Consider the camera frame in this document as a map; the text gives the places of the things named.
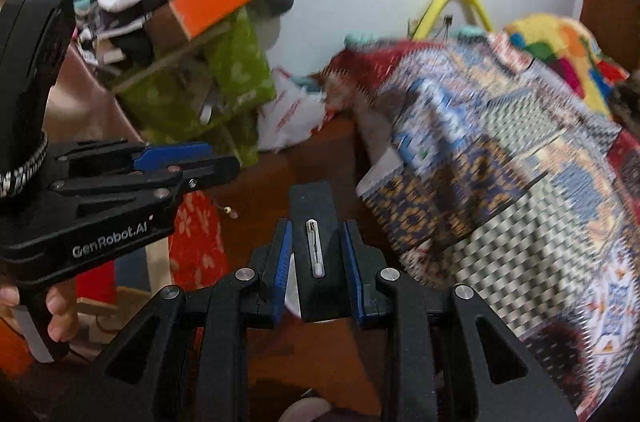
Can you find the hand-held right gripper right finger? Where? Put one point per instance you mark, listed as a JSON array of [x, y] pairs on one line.
[[352, 262]]

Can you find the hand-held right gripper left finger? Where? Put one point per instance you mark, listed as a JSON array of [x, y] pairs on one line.
[[282, 262]]

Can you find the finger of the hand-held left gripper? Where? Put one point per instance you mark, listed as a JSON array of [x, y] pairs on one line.
[[170, 152], [210, 172]]

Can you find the person's left hand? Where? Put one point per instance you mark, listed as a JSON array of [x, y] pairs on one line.
[[65, 312]]

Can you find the red floral cloth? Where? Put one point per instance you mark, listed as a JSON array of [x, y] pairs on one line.
[[197, 242]]

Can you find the pink cloth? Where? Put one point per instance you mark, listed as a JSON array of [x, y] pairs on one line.
[[85, 112]]

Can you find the white red printed plastic bag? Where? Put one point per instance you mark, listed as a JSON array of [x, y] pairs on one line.
[[287, 112]]

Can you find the green patterned bag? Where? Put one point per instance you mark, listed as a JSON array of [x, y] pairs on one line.
[[235, 67]]

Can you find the patterned patchwork blanket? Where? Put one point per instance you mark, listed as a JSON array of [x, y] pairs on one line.
[[500, 182]]

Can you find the teal fluffy cloth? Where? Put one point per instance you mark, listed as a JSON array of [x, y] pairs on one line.
[[362, 37]]

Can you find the colourful yellow pillow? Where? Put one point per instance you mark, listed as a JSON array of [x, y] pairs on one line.
[[550, 37]]

